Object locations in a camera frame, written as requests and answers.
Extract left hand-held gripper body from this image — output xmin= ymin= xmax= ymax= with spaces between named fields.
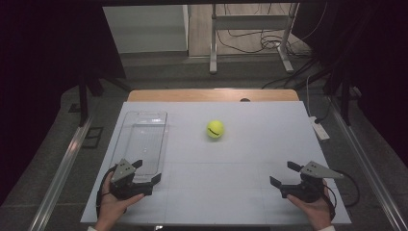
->
xmin=110 ymin=158 xmax=153 ymax=200

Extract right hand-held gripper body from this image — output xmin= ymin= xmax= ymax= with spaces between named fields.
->
xmin=280 ymin=161 xmax=344 ymax=204

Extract clear plastic container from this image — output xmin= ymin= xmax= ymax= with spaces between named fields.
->
xmin=110 ymin=110 xmax=169 ymax=185

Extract yellow tennis ball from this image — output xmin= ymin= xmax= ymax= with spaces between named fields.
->
xmin=206 ymin=119 xmax=225 ymax=140

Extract person's right hand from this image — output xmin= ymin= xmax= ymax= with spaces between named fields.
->
xmin=286 ymin=181 xmax=334 ymax=231

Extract person's left hand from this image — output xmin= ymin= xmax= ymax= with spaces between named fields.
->
xmin=95 ymin=171 xmax=145 ymax=231

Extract white power strip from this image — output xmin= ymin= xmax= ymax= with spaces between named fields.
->
xmin=309 ymin=115 xmax=331 ymax=141

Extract white table board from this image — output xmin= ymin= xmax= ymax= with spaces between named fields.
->
xmin=80 ymin=101 xmax=352 ymax=225

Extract black stand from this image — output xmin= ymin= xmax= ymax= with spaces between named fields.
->
xmin=67 ymin=68 xmax=133 ymax=128
xmin=322 ymin=68 xmax=363 ymax=127

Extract black curtain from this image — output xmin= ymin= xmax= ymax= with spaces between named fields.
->
xmin=0 ymin=0 xmax=127 ymax=206
xmin=293 ymin=0 xmax=408 ymax=162

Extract white cabinet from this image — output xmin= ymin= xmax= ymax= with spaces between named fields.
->
xmin=102 ymin=4 xmax=191 ymax=55

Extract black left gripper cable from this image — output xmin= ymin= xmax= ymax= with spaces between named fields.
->
xmin=95 ymin=164 xmax=119 ymax=219

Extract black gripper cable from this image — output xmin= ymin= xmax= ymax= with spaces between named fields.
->
xmin=320 ymin=168 xmax=361 ymax=222
xmin=95 ymin=164 xmax=119 ymax=219

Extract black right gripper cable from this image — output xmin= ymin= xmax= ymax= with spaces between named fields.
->
xmin=320 ymin=168 xmax=361 ymax=222

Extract black plug with cable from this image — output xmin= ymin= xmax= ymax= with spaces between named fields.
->
xmin=314 ymin=95 xmax=333 ymax=125

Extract aluminium rail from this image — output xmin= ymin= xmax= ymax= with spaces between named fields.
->
xmin=327 ymin=95 xmax=408 ymax=231
xmin=28 ymin=115 xmax=94 ymax=231

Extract white cable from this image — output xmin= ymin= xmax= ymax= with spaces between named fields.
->
xmin=305 ymin=74 xmax=315 ymax=118

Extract tangled black floor cables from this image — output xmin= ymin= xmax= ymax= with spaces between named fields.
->
xmin=216 ymin=3 xmax=328 ymax=60

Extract white metal desk frame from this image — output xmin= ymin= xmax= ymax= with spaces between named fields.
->
xmin=209 ymin=3 xmax=300 ymax=75

